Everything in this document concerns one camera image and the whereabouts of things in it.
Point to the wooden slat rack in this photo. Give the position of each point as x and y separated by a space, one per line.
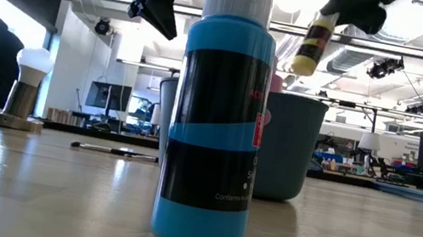
63 116

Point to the black background robot arm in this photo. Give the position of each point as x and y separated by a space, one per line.
386 169

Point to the black ceiling spotlight cluster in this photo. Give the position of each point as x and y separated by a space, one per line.
386 67
417 108

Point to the pink paint bottle white cap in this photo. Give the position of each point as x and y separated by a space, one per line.
276 84

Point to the black ceiling camera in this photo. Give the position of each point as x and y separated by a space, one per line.
102 26

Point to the small blue paint bottle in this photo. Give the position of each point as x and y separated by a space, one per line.
220 94

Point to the white background lampshade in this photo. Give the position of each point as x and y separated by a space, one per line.
369 141

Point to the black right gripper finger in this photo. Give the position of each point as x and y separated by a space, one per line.
358 16

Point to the white background cup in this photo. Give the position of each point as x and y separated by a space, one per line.
156 114

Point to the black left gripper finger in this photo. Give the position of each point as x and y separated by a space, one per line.
160 11

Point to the teal plastic bin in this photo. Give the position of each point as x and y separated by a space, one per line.
288 148

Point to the black paintbrush silver ferrule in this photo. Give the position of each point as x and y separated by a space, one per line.
75 144

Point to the blue background box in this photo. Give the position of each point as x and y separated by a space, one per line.
402 167

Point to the small yellow paint bottle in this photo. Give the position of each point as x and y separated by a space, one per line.
314 45

